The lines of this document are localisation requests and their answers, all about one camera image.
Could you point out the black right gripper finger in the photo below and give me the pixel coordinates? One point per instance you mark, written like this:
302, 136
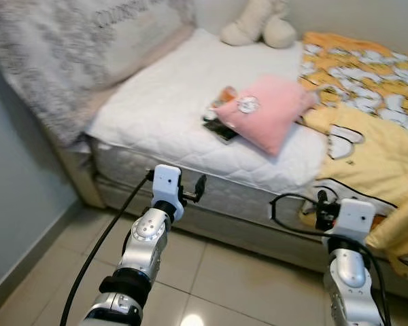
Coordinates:
322, 197

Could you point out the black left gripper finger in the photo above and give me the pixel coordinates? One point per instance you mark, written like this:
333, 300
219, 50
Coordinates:
200, 183

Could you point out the yellow orange cartoon blanket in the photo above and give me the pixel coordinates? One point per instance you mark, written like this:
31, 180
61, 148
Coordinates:
374, 149

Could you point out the pink cushion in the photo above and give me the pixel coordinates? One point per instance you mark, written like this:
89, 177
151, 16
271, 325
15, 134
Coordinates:
272, 115

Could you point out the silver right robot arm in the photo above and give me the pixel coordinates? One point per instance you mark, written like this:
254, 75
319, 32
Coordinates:
348, 272

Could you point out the cream plush toy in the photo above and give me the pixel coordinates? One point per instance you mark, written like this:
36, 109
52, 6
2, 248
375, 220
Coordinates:
258, 27

